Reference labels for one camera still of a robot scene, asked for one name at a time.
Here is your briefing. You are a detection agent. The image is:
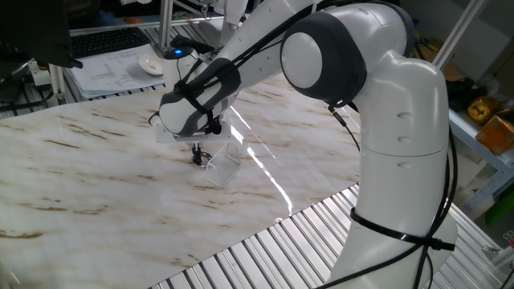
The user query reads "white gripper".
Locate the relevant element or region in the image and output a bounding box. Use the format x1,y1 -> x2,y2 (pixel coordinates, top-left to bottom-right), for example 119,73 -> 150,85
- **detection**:
154,113 -> 233,166

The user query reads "marble pattern sheet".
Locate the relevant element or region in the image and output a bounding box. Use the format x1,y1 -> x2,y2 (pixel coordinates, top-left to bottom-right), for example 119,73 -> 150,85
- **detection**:
0,73 -> 362,289

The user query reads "small white ceramic dish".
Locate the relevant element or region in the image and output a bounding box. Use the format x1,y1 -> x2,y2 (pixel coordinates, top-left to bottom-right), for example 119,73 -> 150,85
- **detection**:
137,54 -> 165,77

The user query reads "stack of printed papers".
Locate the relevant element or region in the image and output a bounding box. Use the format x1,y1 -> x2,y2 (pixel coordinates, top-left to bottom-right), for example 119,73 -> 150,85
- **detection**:
66,43 -> 166,100

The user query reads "black keyboard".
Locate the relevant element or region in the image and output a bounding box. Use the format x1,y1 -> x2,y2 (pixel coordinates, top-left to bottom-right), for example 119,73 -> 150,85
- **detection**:
70,26 -> 152,60

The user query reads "white box with orange button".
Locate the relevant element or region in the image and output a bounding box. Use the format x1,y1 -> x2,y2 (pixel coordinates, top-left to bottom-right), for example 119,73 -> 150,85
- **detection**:
27,59 -> 52,88

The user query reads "black monitor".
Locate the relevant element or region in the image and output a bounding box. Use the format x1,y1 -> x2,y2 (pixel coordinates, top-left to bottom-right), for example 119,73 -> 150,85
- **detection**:
0,0 -> 84,80

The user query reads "grey shelf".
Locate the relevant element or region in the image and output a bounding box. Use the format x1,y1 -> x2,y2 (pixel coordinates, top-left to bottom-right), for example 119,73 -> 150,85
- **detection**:
447,108 -> 514,214

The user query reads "yellow toy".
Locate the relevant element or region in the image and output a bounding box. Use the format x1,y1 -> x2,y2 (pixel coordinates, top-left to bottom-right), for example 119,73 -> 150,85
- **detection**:
467,96 -> 503,126

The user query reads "green object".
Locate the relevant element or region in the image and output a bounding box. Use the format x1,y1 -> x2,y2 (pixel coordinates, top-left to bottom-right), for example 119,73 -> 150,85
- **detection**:
484,199 -> 514,226

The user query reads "aluminium frame post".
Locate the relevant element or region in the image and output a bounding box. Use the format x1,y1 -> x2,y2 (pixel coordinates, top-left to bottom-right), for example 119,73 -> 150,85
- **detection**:
431,0 -> 492,70
47,63 -> 67,106
157,0 -> 174,61

